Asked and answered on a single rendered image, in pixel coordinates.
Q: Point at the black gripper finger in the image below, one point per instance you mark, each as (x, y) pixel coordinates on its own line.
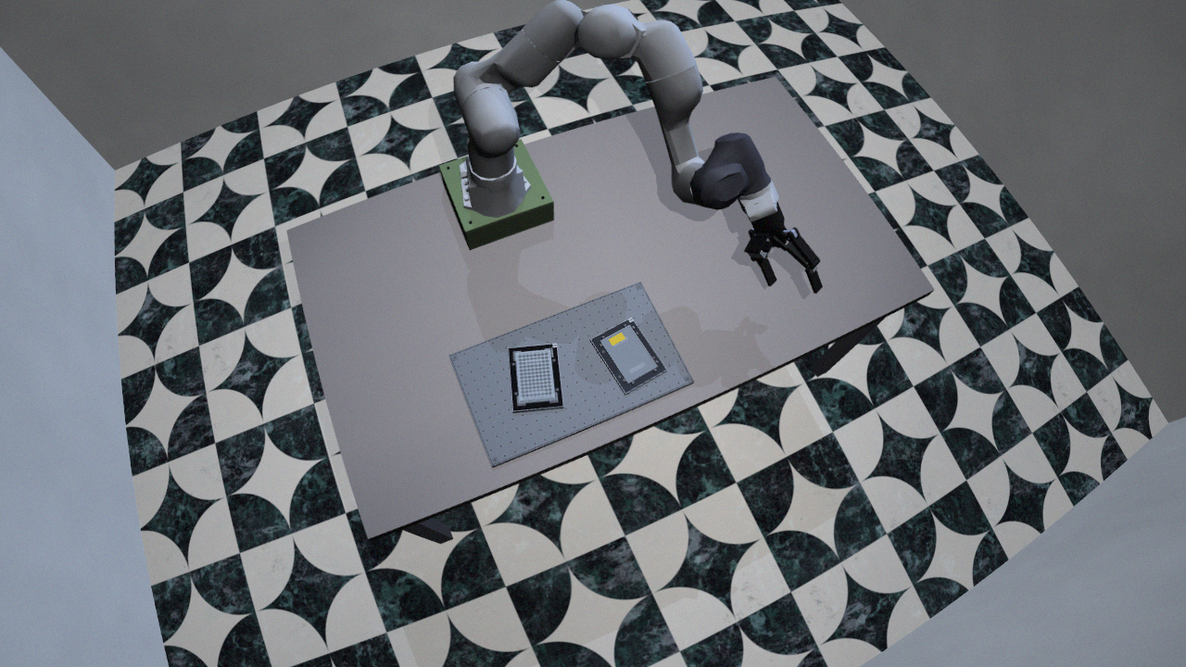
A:
(796, 245)
(764, 264)

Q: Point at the clear plastic lid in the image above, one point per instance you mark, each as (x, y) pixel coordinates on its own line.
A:
(628, 354)

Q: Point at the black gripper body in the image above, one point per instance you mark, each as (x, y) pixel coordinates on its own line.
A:
(774, 223)

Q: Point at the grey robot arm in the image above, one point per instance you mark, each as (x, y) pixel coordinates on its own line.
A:
(734, 170)

